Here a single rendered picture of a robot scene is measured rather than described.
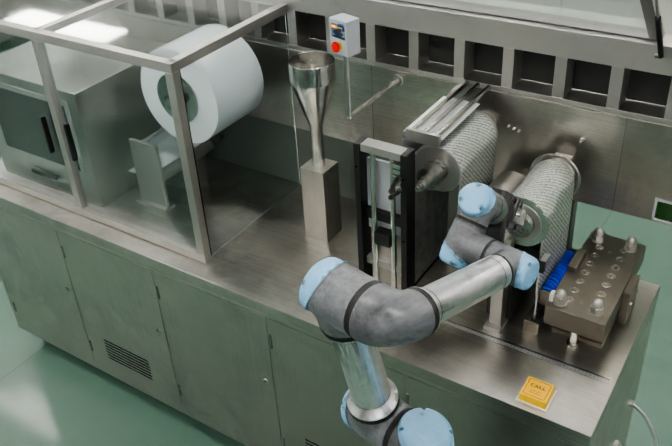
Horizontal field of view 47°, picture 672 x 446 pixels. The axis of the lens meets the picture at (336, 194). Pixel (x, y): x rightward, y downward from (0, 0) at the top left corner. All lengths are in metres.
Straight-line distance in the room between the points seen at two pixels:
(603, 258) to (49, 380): 2.40
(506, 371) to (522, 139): 0.68
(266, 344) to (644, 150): 1.28
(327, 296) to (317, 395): 1.15
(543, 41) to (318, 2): 0.74
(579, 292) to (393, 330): 0.94
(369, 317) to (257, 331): 1.18
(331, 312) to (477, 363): 0.82
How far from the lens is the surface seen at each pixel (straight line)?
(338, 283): 1.44
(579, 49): 2.22
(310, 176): 2.50
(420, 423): 1.73
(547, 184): 2.16
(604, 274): 2.33
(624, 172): 2.32
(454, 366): 2.17
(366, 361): 1.60
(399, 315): 1.40
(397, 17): 2.41
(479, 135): 2.22
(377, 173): 2.11
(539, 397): 2.09
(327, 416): 2.61
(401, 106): 2.52
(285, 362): 2.55
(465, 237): 1.73
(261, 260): 2.56
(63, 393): 3.61
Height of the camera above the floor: 2.43
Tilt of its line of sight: 32 degrees down
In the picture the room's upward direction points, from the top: 4 degrees counter-clockwise
